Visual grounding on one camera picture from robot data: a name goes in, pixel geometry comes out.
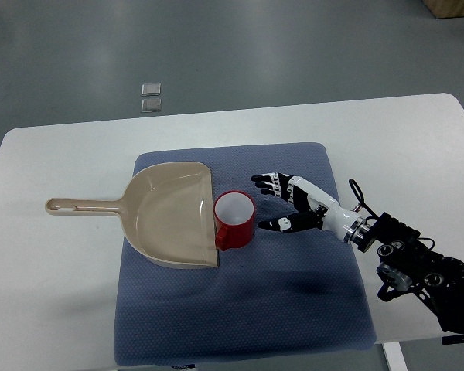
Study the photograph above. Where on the beige plastic dustpan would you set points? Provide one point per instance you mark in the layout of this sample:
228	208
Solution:
166	214

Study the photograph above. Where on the blue fabric cushion mat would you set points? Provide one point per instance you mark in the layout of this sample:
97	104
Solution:
283	294

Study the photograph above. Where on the white table leg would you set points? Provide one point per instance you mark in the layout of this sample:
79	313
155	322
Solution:
394	356

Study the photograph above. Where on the wooden box corner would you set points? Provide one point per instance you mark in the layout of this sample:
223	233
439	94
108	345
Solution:
445	9

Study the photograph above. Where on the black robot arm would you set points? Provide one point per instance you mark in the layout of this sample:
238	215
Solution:
408	266

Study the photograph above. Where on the red mug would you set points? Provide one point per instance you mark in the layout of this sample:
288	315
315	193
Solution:
234	213

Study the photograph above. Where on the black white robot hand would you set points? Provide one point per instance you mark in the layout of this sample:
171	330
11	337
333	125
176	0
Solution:
315	209

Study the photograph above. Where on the upper metal floor plate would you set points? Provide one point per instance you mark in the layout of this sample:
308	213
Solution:
151	89

